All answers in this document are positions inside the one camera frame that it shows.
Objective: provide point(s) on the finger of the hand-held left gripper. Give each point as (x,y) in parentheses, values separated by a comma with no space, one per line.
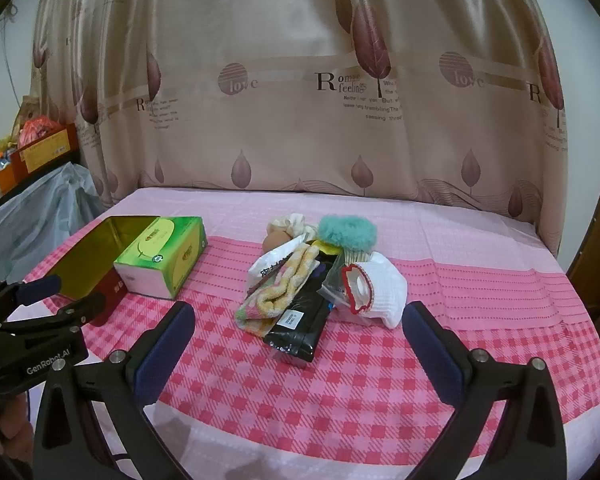
(40,286)
(75,311)

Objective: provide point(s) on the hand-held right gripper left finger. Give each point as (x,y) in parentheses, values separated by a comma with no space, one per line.
(162,345)

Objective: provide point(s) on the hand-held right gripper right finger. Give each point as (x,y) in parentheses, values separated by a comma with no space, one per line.
(432,355)

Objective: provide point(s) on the gold tin box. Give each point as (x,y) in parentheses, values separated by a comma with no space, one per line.
(90,255)

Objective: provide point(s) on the white sock red trim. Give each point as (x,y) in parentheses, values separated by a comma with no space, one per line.
(380,285)

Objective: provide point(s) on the striped pastel towel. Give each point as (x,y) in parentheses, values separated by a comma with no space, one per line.
(280,290)

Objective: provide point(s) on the white tissue packet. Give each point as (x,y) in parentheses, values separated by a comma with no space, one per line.
(267,265)

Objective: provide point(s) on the teal fuzzy sock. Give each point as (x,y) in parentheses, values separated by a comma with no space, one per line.
(347,232)

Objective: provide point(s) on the beige makeup sponge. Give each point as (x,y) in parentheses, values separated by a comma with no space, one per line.
(272,242)

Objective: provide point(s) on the person's left hand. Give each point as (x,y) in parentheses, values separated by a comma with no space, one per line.
(10,417)

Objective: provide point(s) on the pale blue plastic cover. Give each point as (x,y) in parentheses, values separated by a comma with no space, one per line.
(40,210)

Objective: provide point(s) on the green tissue box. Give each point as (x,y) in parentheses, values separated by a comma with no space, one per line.
(155,255)

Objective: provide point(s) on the orange cardboard box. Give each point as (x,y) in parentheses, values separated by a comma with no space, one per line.
(5,180)

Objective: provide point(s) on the red cardboard box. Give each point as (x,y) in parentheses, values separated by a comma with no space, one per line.
(45,152)

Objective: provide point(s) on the black plastic packet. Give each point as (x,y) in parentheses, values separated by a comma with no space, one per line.
(300,325)

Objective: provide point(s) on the pink checked bed sheet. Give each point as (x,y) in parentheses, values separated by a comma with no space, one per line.
(305,410)

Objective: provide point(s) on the green knitted toy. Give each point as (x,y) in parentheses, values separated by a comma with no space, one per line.
(2,145)

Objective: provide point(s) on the orange-red plastic bag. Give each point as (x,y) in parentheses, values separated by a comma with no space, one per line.
(37,130)

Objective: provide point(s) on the cream satin scrunchie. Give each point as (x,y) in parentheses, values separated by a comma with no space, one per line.
(295,222)

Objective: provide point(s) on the brown paper bag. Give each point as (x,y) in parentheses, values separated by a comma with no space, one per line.
(30,105)

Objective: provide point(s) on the beige leaf print curtain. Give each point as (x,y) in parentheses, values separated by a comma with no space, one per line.
(280,35)

